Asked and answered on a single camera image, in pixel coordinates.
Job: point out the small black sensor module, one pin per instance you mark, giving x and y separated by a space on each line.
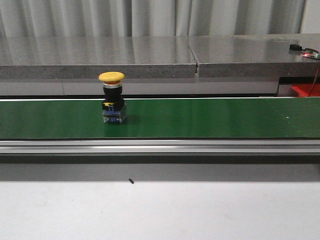
295 48

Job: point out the grey stone slab right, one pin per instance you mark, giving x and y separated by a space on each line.
267 55

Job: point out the grey stone slab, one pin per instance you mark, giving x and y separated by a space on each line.
267 55
86 57

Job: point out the grey pleated curtain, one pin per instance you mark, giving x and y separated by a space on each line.
124 18

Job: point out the grey stone slab left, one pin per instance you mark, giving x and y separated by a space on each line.
86 57

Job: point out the red plastic tray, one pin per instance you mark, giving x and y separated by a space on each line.
306 89

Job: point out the green circuit board with LED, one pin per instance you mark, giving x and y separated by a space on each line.
311 54

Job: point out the aluminium conveyor frame rail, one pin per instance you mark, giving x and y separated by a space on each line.
161 146

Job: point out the green conveyor belt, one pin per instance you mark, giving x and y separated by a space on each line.
245 118

